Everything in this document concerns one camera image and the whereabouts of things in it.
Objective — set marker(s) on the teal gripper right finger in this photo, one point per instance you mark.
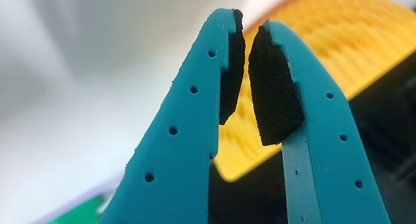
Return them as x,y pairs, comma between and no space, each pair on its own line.
328,152

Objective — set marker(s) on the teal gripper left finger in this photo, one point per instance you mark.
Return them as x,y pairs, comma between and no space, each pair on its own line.
182,136

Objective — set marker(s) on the yellow honeycomb basket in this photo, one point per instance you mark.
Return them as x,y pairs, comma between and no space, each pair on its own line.
357,39

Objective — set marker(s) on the green octagonal box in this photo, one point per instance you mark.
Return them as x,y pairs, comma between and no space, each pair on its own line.
81,214

